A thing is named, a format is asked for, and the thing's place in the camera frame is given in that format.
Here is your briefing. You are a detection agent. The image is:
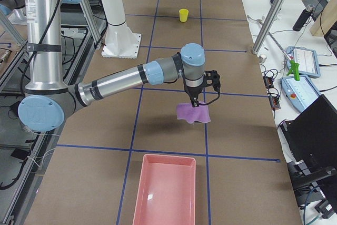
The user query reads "purple cloth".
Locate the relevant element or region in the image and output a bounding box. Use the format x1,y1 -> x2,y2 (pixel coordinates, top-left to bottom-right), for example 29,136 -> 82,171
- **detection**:
176,103 -> 211,124

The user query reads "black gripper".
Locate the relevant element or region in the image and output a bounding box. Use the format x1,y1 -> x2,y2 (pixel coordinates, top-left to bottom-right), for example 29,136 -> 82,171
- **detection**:
184,85 -> 203,107

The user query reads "yellow plastic cup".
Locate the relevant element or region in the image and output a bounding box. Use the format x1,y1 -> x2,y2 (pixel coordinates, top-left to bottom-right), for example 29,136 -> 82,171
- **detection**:
179,8 -> 189,23

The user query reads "black water bottle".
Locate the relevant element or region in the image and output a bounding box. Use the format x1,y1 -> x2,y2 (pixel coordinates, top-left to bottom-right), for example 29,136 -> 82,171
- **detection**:
292,4 -> 315,32

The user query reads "white pedestal column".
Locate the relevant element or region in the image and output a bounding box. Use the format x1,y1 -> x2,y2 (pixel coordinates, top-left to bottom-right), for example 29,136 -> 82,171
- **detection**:
101,0 -> 142,58

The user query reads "blue teach pendant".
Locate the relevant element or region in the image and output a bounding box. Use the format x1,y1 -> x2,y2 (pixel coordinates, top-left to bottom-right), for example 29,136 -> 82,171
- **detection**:
286,46 -> 321,78
281,74 -> 321,113

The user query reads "far blue teach pendant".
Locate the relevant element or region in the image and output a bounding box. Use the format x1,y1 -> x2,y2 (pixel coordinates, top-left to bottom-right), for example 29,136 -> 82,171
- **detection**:
286,46 -> 321,78

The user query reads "near blue teach pendant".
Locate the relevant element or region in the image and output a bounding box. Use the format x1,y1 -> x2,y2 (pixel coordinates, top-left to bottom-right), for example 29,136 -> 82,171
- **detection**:
281,74 -> 321,113

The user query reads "black laptop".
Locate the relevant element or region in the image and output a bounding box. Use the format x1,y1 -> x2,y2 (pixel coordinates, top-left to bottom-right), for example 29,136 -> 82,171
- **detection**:
281,94 -> 336,169

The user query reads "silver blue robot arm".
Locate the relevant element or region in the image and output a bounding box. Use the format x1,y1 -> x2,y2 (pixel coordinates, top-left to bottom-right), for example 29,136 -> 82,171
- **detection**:
18,0 -> 206,132

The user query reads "aluminium frame post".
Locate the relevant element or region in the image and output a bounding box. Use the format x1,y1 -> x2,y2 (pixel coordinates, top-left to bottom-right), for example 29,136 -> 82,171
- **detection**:
252,0 -> 284,55

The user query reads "reacher grabber tool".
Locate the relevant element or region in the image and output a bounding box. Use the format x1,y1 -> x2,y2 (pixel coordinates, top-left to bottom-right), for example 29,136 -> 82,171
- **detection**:
247,15 -> 301,81

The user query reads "pink plastic bin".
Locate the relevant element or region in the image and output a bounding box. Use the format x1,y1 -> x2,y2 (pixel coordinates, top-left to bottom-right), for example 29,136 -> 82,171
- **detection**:
133,154 -> 196,224

